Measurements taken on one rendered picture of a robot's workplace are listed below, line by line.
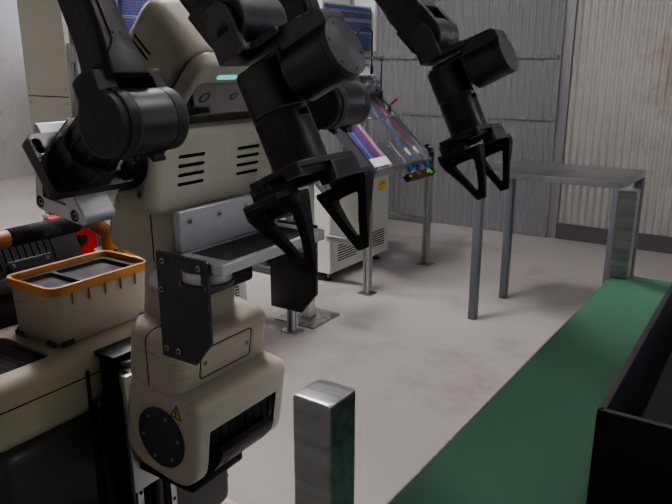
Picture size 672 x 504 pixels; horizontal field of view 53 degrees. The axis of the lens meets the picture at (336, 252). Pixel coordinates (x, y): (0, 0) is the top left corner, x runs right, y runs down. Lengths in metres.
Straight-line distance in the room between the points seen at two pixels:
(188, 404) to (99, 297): 0.34
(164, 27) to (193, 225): 0.27
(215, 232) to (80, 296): 0.37
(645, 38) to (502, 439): 4.70
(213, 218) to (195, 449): 0.36
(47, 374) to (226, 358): 0.31
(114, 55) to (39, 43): 2.47
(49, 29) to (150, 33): 2.25
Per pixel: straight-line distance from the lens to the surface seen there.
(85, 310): 1.31
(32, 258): 1.51
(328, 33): 0.62
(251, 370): 1.16
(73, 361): 1.27
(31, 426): 1.25
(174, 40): 0.95
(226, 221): 1.03
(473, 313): 3.62
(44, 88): 3.29
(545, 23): 5.38
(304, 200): 0.60
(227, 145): 1.04
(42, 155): 0.90
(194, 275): 0.93
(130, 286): 1.36
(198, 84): 0.94
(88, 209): 0.90
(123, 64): 0.83
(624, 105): 5.28
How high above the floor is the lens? 1.30
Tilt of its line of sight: 16 degrees down
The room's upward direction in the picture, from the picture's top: straight up
